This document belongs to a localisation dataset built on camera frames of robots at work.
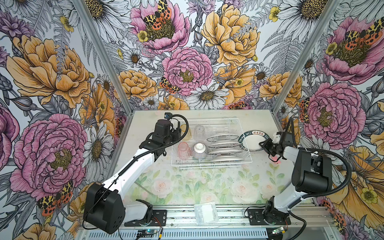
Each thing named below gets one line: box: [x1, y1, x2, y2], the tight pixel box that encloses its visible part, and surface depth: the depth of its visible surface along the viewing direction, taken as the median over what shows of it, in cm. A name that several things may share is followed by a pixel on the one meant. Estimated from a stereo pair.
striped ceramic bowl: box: [192, 142, 208, 160], surface depth 93 cm
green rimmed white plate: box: [238, 130, 270, 152], surface depth 107 cm
